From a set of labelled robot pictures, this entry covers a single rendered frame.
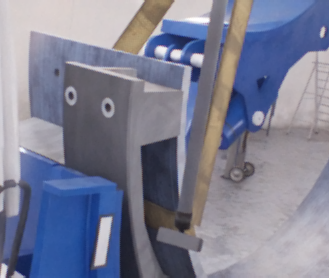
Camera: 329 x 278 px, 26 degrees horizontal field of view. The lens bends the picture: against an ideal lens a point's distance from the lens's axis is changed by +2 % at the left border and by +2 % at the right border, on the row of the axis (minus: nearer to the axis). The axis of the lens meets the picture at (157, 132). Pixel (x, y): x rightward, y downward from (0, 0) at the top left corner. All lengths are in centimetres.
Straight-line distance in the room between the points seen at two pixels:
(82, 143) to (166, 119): 23
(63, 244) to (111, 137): 28
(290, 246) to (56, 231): 199
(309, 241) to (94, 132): 188
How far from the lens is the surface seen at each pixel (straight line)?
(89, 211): 162
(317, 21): 564
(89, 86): 174
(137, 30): 228
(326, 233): 346
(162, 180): 186
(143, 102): 165
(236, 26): 202
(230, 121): 512
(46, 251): 159
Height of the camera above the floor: 252
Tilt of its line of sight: 10 degrees down
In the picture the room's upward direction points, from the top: 9 degrees clockwise
